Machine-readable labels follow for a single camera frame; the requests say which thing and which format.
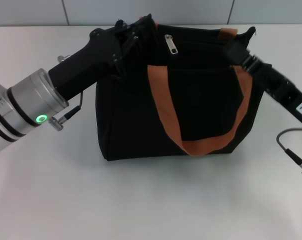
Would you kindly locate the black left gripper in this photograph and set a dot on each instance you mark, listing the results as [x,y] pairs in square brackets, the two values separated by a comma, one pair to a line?
[91,62]

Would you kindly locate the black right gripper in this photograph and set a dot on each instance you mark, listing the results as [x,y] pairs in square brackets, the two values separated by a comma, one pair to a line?
[286,95]

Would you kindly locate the silver zipper pull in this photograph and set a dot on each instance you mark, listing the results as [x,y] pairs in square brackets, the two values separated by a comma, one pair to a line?
[172,45]

